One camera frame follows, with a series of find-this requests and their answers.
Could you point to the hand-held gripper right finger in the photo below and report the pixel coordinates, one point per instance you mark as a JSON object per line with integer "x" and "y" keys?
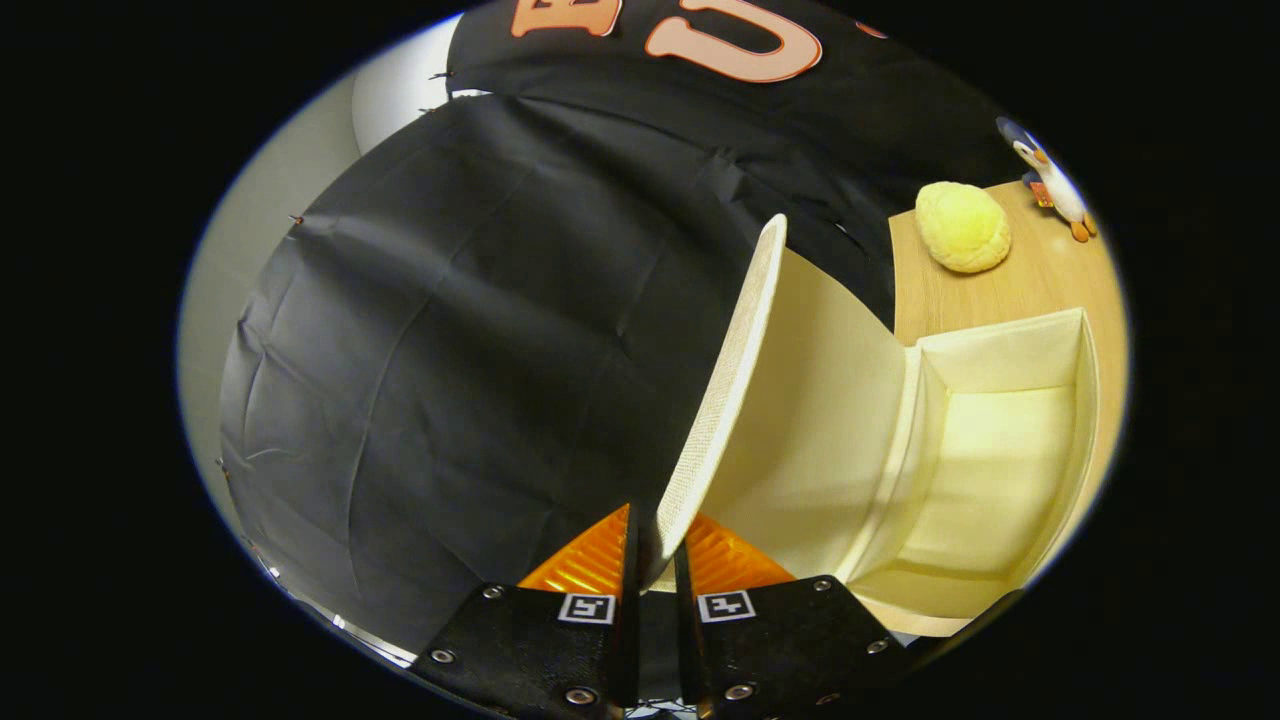
{"x": 685, "y": 620}

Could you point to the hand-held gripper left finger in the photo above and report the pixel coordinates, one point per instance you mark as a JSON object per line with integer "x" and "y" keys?
{"x": 632, "y": 600}

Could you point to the cream fabric storage box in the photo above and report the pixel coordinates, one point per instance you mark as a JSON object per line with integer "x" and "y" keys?
{"x": 830, "y": 420}

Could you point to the yellow round plush bun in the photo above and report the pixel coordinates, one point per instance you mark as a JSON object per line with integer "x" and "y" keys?
{"x": 962, "y": 228}

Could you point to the blue white penguin plush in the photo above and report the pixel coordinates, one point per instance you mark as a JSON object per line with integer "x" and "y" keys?
{"x": 1055, "y": 185}

